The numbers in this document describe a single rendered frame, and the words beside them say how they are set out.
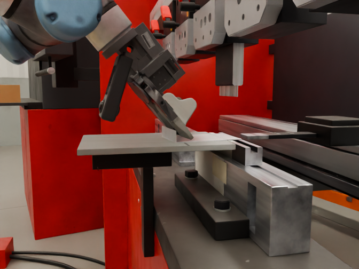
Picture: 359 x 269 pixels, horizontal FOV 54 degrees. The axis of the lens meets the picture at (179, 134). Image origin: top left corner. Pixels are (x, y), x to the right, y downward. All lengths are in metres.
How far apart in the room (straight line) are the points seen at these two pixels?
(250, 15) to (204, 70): 1.08
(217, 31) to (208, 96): 0.94
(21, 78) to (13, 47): 6.90
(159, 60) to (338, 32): 0.78
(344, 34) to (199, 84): 0.63
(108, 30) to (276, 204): 0.36
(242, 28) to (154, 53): 0.17
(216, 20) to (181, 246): 0.38
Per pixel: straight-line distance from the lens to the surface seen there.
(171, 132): 0.63
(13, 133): 7.49
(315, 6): 0.39
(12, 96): 2.64
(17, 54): 0.56
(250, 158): 0.58
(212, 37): 0.65
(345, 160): 0.77
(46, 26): 0.43
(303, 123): 0.80
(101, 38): 0.60
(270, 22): 0.47
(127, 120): 1.51
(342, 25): 1.26
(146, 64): 0.62
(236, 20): 0.54
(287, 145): 0.96
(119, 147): 0.58
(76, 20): 0.42
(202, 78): 1.56
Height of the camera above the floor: 1.09
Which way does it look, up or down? 7 degrees down
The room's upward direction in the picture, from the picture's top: straight up
